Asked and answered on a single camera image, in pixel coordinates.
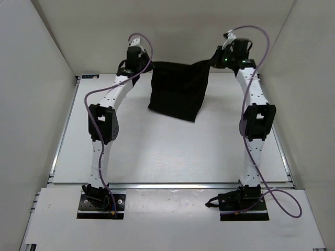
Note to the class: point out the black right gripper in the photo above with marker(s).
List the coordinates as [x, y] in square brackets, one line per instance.
[215, 62]

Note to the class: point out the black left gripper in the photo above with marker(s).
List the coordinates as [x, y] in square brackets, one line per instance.
[145, 55]

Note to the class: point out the black skirt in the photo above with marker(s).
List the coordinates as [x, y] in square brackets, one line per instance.
[178, 90]

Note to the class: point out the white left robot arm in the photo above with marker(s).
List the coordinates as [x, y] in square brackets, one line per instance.
[102, 105]

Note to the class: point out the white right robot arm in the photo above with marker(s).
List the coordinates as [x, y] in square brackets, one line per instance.
[257, 113]

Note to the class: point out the dark sticker far left corner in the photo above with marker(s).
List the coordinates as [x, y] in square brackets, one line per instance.
[90, 76]

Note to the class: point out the white front cover board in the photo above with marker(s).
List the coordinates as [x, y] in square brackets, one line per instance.
[166, 220]

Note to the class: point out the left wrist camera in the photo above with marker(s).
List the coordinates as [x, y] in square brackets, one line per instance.
[136, 43]

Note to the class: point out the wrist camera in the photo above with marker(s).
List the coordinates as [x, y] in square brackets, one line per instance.
[229, 38]
[136, 43]

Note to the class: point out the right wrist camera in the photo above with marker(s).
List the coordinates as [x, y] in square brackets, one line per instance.
[229, 38]

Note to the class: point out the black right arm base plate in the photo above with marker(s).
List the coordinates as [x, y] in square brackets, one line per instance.
[244, 204]

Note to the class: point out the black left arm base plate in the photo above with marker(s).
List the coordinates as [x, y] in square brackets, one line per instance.
[97, 203]

